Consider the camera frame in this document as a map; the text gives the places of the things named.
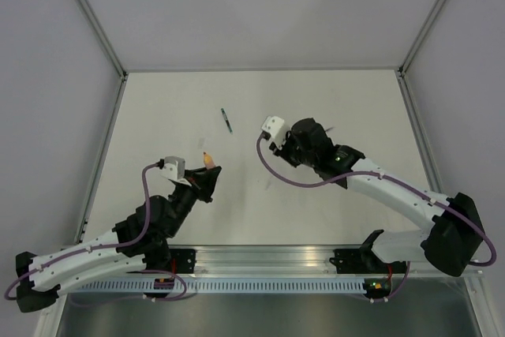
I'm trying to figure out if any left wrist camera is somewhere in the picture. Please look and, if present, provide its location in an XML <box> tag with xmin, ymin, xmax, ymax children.
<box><xmin>160</xmin><ymin>156</ymin><xmax>185</xmax><ymax>184</ymax></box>

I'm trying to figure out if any white slotted cable duct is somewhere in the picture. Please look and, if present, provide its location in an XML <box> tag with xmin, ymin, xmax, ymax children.
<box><xmin>75</xmin><ymin>276</ymin><xmax>366</xmax><ymax>294</ymax></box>

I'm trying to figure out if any green pen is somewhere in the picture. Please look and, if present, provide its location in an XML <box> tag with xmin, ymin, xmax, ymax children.
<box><xmin>220</xmin><ymin>108</ymin><xmax>233</xmax><ymax>134</ymax></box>

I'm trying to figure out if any pink highlighter pen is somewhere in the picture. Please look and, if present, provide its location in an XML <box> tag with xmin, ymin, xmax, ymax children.
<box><xmin>203</xmin><ymin>152</ymin><xmax>215</xmax><ymax>170</ymax></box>

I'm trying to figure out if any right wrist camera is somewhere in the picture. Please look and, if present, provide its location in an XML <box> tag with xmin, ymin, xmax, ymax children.
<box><xmin>261</xmin><ymin>116</ymin><xmax>290</xmax><ymax>149</ymax></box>

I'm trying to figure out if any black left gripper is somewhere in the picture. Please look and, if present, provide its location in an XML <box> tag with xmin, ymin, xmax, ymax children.
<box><xmin>168</xmin><ymin>164</ymin><xmax>223</xmax><ymax>237</ymax></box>

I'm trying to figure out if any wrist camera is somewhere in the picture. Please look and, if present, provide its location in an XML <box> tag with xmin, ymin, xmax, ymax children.
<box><xmin>261</xmin><ymin>116</ymin><xmax>290</xmax><ymax>149</ymax></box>
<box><xmin>160</xmin><ymin>156</ymin><xmax>185</xmax><ymax>184</ymax></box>

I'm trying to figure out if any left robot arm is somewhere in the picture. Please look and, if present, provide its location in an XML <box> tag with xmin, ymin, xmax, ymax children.
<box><xmin>10</xmin><ymin>166</ymin><xmax>222</xmax><ymax>313</ymax></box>

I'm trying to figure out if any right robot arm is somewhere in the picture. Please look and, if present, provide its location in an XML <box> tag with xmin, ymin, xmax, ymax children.
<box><xmin>260</xmin><ymin>116</ymin><xmax>497</xmax><ymax>277</ymax></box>

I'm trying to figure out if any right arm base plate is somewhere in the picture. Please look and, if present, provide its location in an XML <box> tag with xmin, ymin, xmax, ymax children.
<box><xmin>329</xmin><ymin>248</ymin><xmax>406</xmax><ymax>275</ymax></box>

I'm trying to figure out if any aluminium frame rail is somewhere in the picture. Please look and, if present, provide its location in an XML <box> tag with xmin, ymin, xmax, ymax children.
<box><xmin>54</xmin><ymin>245</ymin><xmax>484</xmax><ymax>279</ymax></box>

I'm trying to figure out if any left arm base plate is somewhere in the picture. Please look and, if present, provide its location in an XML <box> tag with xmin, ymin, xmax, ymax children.
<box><xmin>156</xmin><ymin>248</ymin><xmax>196</xmax><ymax>274</ymax></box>

